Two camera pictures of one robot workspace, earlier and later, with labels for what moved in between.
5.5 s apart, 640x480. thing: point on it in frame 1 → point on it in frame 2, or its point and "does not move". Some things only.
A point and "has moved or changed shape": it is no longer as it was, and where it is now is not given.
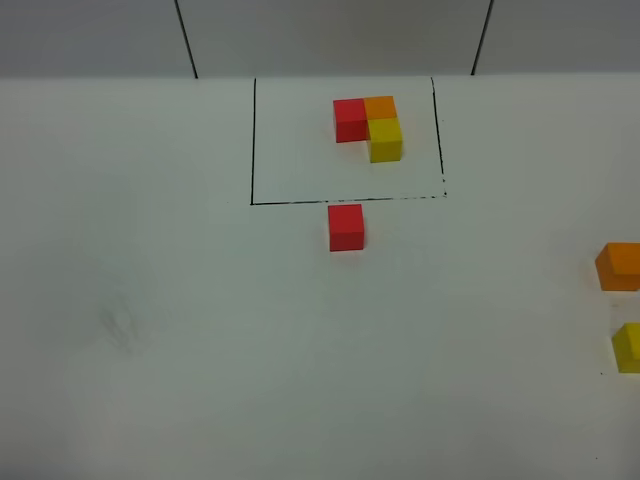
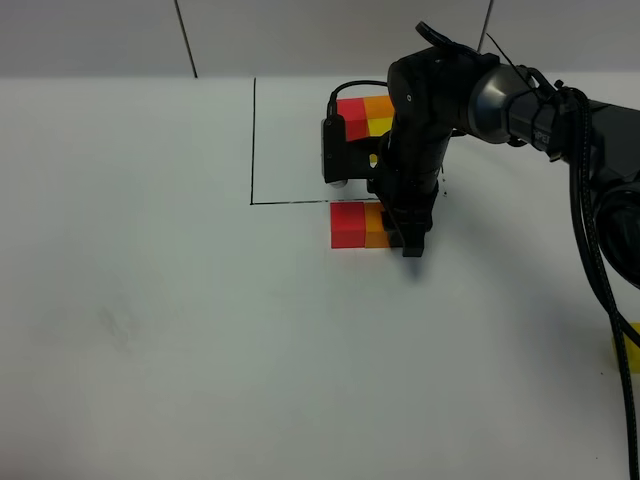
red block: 346,227 does not move
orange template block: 380,107 does not move
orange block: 618,266 has moved or changed shape
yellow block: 626,348 does not move
